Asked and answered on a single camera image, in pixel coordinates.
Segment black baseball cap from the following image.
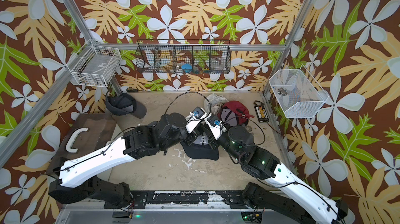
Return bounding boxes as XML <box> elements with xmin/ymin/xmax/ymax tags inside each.
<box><xmin>181</xmin><ymin>134</ymin><xmax>219</xmax><ymax>161</ymax></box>

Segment maroon baseball cap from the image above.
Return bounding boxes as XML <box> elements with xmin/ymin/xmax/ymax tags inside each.
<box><xmin>218</xmin><ymin>101</ymin><xmax>254</xmax><ymax>127</ymax></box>

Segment grey baseball cap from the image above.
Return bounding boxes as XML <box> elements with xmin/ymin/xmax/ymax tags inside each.
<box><xmin>105</xmin><ymin>93</ymin><xmax>147</xmax><ymax>119</ymax></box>

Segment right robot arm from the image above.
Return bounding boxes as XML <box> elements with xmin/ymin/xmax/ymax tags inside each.
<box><xmin>204</xmin><ymin>126</ymin><xmax>348</xmax><ymax>224</ymax></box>

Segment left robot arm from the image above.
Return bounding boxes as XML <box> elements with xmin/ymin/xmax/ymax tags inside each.
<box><xmin>49</xmin><ymin>112</ymin><xmax>203</xmax><ymax>209</ymax></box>

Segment white baseball cap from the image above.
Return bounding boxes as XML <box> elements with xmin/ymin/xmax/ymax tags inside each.
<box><xmin>204</xmin><ymin>94</ymin><xmax>229</xmax><ymax>115</ymax></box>

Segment black orange device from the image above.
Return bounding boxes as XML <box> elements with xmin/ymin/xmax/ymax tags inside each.
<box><xmin>254</xmin><ymin>104</ymin><xmax>269</xmax><ymax>123</ymax></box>

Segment blue object in basket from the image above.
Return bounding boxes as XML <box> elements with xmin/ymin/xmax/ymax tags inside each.
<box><xmin>181</xmin><ymin>63</ymin><xmax>193</xmax><ymax>73</ymax></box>

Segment small dark object in basket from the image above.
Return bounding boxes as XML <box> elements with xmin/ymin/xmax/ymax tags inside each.
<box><xmin>278</xmin><ymin>87</ymin><xmax>288</xmax><ymax>97</ymax></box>

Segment white mesh basket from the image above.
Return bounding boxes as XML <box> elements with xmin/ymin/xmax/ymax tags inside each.
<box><xmin>269</xmin><ymin>66</ymin><xmax>329</xmax><ymax>119</ymax></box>

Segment brown lidded storage box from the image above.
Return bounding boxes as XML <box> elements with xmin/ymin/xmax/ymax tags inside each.
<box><xmin>46</xmin><ymin>113</ymin><xmax>121</xmax><ymax>174</ymax></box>

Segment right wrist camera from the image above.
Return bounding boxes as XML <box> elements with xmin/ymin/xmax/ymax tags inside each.
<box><xmin>205</xmin><ymin>114</ymin><xmax>225</xmax><ymax>140</ymax></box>

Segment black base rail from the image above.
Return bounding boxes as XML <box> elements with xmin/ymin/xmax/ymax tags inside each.
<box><xmin>104</xmin><ymin>190</ymin><xmax>245</xmax><ymax>209</ymax></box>

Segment black wire basket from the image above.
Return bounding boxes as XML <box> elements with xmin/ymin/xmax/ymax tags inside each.
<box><xmin>134</xmin><ymin>39</ymin><xmax>232</xmax><ymax>74</ymax></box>

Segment white wire basket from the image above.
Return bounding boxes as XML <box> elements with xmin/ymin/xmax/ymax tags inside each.
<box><xmin>68</xmin><ymin>40</ymin><xmax>121</xmax><ymax>87</ymax></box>

